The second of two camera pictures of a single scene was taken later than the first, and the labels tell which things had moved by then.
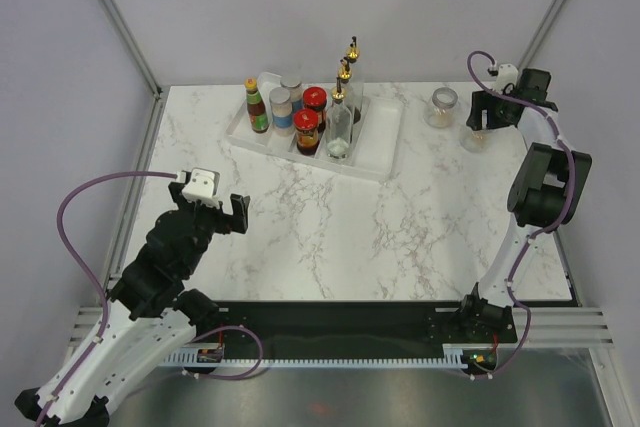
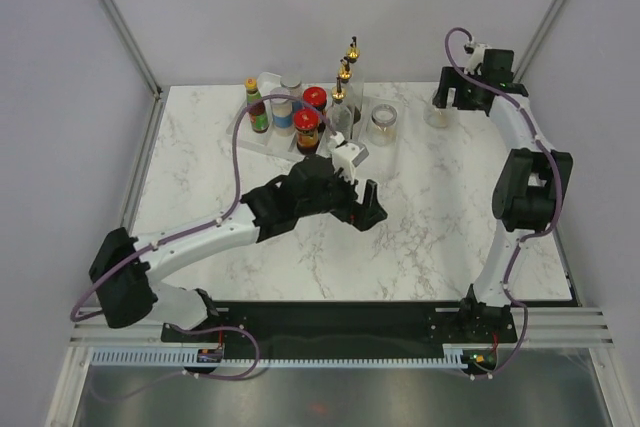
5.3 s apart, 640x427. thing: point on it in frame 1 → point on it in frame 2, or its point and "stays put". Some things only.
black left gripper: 229,222 → 362,216
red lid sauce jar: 306,122 stays put
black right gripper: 481,100 → 451,78
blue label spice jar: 282,112 stays put
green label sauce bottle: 257,114 stays put
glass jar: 440,113 stays put
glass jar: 475,141 → 383,125
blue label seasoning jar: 294,85 stays put
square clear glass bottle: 339,126 stays put
